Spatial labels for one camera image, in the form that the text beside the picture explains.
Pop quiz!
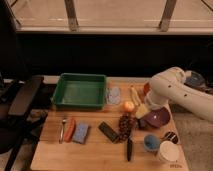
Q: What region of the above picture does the blue sponge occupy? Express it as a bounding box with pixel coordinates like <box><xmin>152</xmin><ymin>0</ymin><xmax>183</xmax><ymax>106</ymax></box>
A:
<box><xmin>72</xmin><ymin>122</ymin><xmax>89</xmax><ymax>144</ymax></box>

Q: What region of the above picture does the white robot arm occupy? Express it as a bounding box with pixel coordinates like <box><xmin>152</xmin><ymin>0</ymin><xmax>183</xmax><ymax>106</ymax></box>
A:
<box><xmin>144</xmin><ymin>67</ymin><xmax>213</xmax><ymax>123</ymax></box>

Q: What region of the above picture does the dark small box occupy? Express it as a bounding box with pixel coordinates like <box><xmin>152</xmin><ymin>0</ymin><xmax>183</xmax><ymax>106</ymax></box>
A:
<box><xmin>138</xmin><ymin>119</ymin><xmax>148</xmax><ymax>130</ymax></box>

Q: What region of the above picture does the orange round fruit toy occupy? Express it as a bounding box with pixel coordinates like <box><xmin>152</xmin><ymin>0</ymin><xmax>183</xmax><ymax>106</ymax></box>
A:
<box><xmin>123</xmin><ymin>101</ymin><xmax>135</xmax><ymax>112</ymax></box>

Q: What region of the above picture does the brown grape bunch toy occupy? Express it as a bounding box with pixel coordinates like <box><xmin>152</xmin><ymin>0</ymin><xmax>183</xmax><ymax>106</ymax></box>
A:
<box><xmin>118</xmin><ymin>113</ymin><xmax>135</xmax><ymax>142</ymax></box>

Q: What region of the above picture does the purple bowl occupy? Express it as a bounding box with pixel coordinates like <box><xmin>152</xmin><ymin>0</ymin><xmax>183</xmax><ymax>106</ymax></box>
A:
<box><xmin>143</xmin><ymin>107</ymin><xmax>170</xmax><ymax>128</ymax></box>

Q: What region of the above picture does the red plate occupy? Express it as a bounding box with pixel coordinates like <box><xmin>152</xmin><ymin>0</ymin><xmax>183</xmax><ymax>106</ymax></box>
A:
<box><xmin>143</xmin><ymin>82</ymin><xmax>150</xmax><ymax>95</ymax></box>

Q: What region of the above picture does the blue small bowl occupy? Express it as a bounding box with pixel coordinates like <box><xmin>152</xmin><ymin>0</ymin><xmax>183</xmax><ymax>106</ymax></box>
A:
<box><xmin>144</xmin><ymin>134</ymin><xmax>160</xmax><ymax>152</ymax></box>

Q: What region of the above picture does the dark striped round lid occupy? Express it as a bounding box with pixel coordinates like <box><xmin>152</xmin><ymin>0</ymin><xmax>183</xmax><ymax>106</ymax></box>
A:
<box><xmin>164</xmin><ymin>132</ymin><xmax>179</xmax><ymax>144</ymax></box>

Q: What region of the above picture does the black rectangular block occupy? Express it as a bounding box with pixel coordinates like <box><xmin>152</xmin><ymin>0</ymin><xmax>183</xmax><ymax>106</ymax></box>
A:
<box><xmin>98</xmin><ymin>122</ymin><xmax>118</xmax><ymax>142</ymax></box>

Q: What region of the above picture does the white cup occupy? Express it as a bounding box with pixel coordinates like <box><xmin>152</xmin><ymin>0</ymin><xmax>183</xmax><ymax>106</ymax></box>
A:
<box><xmin>156</xmin><ymin>141</ymin><xmax>180</xmax><ymax>163</ymax></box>

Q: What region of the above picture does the green plastic tray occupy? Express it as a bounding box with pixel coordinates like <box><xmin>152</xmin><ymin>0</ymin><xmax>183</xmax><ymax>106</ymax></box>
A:
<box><xmin>52</xmin><ymin>73</ymin><xmax>106</xmax><ymax>109</ymax></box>

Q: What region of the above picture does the blue bowl on side table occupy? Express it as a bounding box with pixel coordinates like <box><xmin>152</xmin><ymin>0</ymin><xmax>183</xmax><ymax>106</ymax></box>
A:
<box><xmin>185</xmin><ymin>70</ymin><xmax>205</xmax><ymax>87</ymax></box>

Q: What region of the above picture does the black office chair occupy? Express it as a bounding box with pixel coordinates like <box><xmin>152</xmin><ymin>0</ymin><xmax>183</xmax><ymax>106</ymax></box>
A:
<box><xmin>0</xmin><ymin>75</ymin><xmax>47</xmax><ymax>171</ymax></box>

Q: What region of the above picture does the black handled knife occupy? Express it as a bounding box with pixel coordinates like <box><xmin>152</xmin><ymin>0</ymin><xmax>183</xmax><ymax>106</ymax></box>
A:
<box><xmin>126</xmin><ymin>138</ymin><xmax>133</xmax><ymax>162</ymax></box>

